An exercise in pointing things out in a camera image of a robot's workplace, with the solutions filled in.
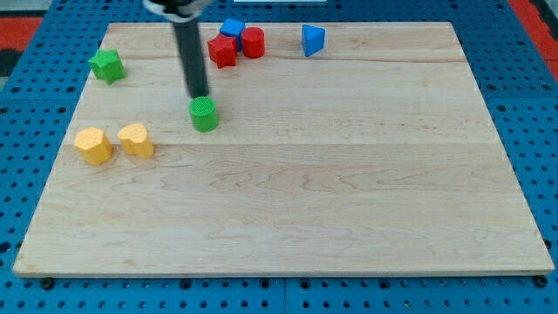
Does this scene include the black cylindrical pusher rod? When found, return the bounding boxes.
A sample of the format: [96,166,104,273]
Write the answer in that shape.
[173,18,210,99]

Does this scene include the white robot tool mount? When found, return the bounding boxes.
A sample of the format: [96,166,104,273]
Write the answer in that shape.
[142,0,213,22]

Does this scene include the green cylinder block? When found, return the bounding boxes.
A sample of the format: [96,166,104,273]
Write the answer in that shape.
[188,96,219,133]

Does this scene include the red star block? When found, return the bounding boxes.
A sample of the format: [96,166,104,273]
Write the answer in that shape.
[207,34,237,69]

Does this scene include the blue cube block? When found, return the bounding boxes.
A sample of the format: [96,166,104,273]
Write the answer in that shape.
[219,18,246,51]

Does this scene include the red cylinder block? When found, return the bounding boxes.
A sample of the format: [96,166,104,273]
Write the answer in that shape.
[241,26,265,58]

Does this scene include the green star block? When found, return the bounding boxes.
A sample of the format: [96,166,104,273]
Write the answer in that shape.
[88,49,126,85]

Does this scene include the yellow heart block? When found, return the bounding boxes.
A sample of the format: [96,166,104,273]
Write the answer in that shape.
[118,123,154,159]

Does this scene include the blue triangle block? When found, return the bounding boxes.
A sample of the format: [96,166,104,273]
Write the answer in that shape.
[301,24,326,57]

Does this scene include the yellow hexagon block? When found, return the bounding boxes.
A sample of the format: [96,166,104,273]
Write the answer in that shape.
[74,126,112,166]

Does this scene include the wooden board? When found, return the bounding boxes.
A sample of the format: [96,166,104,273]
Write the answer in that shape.
[13,22,555,278]

